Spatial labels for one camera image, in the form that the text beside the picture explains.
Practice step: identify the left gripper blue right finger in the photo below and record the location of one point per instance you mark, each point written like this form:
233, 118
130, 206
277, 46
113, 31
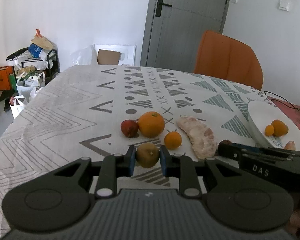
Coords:
170, 164

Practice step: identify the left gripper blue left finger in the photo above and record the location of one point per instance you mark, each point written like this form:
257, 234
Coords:
125, 163

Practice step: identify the brown kiwi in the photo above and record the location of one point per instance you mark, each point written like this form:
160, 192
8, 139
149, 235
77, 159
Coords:
147, 155

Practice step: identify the peeled pomelo segment front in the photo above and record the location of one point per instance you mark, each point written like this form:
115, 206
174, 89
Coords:
290, 146

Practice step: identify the peeled pomelo segment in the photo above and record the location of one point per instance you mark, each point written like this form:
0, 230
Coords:
201, 137
290, 146

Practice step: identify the small mandarin on table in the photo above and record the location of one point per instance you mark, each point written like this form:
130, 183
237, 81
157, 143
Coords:
173, 140

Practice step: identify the red apple left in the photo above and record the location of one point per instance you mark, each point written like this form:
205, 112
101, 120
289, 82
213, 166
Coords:
129, 128

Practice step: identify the peeled pomelo segment back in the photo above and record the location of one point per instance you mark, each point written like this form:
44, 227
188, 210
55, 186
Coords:
201, 137

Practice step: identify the small mandarin on plate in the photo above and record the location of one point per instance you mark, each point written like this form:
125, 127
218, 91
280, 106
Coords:
269, 130

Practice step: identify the large orange with stem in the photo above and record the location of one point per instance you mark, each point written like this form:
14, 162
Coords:
151, 124

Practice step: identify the red mat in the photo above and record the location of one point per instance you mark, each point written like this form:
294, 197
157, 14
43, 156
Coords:
289, 111

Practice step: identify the dark red plum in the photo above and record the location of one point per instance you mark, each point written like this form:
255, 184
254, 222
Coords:
225, 142

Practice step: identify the patterned white tablecloth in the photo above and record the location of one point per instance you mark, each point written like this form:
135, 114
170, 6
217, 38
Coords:
79, 114

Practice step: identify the white ceramic plate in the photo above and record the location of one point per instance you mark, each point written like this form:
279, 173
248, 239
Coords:
261, 114

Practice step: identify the cardboard box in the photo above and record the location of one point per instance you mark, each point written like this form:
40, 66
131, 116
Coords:
108, 57

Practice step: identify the white foam board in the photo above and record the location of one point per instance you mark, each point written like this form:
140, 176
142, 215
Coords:
127, 53

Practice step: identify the white plastic bag red contents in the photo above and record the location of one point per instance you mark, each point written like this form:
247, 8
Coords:
34, 92

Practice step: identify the black storage rack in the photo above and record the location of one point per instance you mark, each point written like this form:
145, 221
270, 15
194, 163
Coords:
50, 66

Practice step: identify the orange chair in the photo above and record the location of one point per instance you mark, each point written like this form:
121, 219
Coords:
228, 59

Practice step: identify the white shopping bag front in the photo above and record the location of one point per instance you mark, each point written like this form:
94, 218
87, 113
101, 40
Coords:
17, 104

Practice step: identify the white tote bag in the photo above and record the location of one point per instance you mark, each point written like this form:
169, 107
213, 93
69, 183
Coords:
25, 86

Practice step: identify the blue plastic bag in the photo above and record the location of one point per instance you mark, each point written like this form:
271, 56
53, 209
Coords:
35, 50

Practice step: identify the grey door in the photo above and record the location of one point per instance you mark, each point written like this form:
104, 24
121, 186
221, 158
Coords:
172, 40

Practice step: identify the orange box on floor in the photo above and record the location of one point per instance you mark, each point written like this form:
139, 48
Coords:
5, 72

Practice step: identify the brown paper bag orange handle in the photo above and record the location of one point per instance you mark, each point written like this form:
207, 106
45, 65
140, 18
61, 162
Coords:
42, 41

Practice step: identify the black door handle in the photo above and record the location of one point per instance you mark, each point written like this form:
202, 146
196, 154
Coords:
160, 4

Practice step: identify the white light switch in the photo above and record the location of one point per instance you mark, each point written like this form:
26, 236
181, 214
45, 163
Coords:
284, 5

